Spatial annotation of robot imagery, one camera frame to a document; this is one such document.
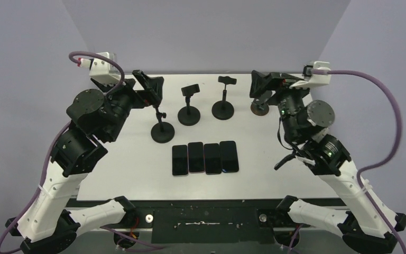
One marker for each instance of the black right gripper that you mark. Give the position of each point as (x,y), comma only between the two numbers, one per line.
(282,84)

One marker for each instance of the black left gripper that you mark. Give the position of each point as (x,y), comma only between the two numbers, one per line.
(151,85)

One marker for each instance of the black round-base phone stand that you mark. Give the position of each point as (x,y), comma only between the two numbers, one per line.
(224,110)

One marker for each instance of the black ball-joint phone stand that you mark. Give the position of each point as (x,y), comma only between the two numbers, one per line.
(189,115)

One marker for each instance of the black bent-arm phone stand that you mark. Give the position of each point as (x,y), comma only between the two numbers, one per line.
(162,132)

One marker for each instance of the silver-edged black phone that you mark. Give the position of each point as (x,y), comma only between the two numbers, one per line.
(180,160)

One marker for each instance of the purple cased phone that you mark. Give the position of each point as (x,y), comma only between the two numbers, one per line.
(196,161)

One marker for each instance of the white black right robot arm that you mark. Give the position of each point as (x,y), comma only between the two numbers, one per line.
(367,226)

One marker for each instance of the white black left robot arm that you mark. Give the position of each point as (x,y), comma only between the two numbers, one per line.
(97,116)

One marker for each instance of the brown-base small phone stand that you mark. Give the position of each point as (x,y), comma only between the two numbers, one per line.
(259,105)

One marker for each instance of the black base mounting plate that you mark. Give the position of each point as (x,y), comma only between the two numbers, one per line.
(208,221)

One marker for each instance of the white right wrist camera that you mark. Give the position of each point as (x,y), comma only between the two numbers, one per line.
(315,75)

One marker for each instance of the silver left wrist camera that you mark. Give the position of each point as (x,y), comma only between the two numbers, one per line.
(101,71)

